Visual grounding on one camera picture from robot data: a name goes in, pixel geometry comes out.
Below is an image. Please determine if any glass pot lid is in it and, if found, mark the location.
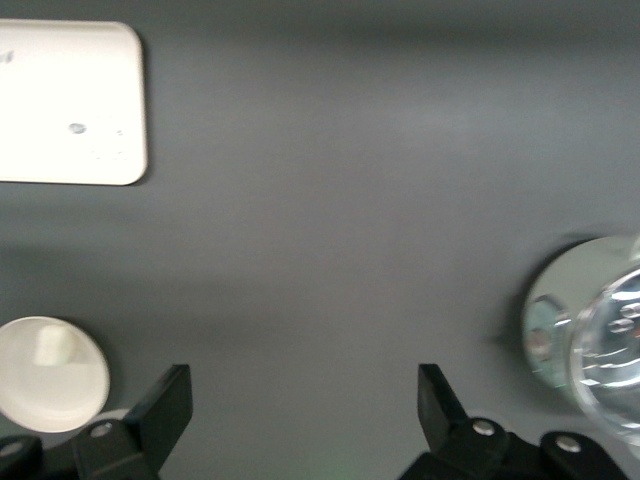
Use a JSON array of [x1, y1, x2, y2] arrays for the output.
[[568, 267, 640, 442]]

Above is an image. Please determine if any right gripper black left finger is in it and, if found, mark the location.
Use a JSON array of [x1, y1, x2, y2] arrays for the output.
[[0, 363, 194, 480]]

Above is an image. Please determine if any beige rectangular printed tray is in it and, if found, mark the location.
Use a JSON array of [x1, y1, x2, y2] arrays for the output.
[[0, 19, 149, 187]]

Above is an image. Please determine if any round beige plate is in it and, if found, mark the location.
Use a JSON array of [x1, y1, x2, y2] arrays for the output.
[[0, 315, 112, 434]]

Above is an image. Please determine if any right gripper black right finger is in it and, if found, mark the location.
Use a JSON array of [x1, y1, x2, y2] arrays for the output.
[[397, 363, 626, 480]]

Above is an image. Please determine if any steel electric cooking pot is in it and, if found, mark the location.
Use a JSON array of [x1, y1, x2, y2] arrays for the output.
[[519, 234, 640, 401]]

